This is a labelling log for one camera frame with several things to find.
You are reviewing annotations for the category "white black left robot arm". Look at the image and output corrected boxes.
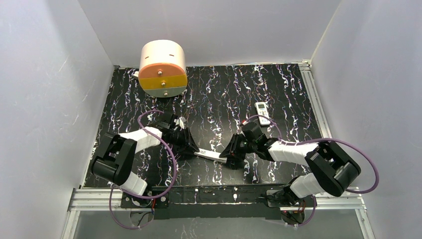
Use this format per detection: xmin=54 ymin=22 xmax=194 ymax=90
xmin=89 ymin=111 xmax=200 ymax=199

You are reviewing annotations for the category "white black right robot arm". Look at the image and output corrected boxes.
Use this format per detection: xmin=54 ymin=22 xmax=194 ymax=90
xmin=220 ymin=122 xmax=361 ymax=205

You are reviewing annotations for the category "cylindrical drawer box orange front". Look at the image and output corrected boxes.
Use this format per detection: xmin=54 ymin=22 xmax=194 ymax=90
xmin=138 ymin=39 xmax=188 ymax=98

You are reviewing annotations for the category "white remote control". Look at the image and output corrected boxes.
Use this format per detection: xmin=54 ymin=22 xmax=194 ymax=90
xmin=254 ymin=102 xmax=271 ymax=126

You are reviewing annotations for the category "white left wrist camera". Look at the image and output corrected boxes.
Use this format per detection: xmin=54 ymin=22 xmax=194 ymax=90
xmin=176 ymin=117 xmax=187 ymax=129

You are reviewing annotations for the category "long white rectangular block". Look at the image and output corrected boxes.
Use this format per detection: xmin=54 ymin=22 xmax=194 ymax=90
xmin=194 ymin=148 xmax=227 ymax=164

